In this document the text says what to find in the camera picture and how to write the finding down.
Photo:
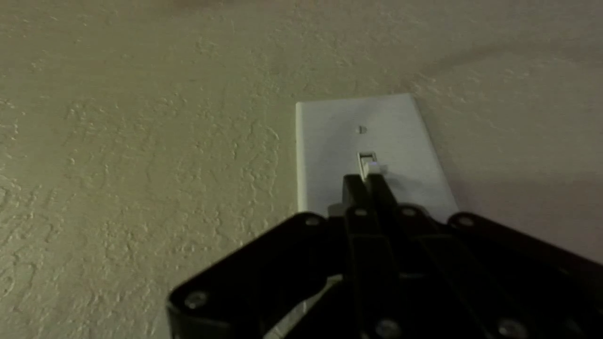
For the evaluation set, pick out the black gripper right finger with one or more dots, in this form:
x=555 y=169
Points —
x=502 y=263

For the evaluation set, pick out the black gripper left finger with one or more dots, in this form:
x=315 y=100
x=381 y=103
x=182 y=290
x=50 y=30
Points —
x=251 y=275

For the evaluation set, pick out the white light switch toggle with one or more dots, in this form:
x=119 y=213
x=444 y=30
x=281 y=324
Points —
x=364 y=164

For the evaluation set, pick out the white light switch plate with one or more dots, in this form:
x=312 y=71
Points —
x=327 y=143

